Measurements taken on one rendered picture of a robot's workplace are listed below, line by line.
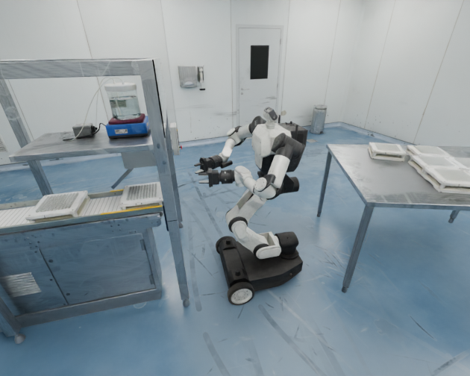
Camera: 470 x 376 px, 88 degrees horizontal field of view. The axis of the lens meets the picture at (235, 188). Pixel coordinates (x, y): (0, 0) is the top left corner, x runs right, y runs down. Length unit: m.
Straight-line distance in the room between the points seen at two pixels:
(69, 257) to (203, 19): 4.27
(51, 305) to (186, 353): 0.99
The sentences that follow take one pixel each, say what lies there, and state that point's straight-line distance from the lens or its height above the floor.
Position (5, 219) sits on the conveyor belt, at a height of 0.83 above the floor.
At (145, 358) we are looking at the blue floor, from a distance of 1.94.
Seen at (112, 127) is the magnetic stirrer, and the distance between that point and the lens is 1.43.
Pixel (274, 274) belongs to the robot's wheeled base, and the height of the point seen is 0.17.
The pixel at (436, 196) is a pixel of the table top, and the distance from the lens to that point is 1.99.
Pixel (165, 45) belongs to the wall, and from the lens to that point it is 4.93.
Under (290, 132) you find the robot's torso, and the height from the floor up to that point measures 1.24.
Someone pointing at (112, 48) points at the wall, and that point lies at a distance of 4.89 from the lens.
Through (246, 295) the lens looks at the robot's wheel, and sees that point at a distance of 2.00.
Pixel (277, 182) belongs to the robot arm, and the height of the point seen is 1.07.
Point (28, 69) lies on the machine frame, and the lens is 1.34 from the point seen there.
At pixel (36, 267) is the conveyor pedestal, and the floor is 0.52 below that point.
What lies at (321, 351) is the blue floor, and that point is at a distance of 1.94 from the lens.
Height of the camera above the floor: 1.66
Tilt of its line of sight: 29 degrees down
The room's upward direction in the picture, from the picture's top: 1 degrees counter-clockwise
